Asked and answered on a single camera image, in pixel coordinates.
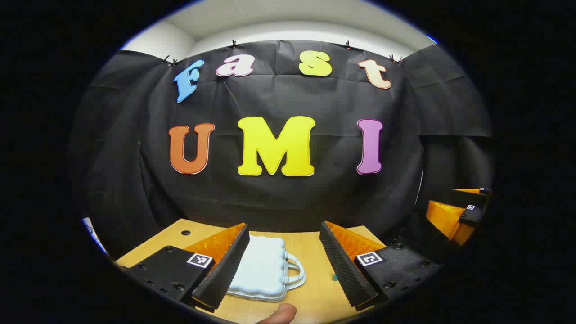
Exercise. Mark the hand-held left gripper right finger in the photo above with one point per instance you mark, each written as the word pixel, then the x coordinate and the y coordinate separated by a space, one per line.
pixel 344 270

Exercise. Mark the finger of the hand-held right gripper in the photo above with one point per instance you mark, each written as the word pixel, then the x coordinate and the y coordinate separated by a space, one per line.
pixel 468 198
pixel 470 217

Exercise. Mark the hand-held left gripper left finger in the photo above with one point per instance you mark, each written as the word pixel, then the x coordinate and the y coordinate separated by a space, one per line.
pixel 227 270

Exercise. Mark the light blue suitcase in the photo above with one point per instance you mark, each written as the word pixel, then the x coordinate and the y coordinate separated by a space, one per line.
pixel 265 270

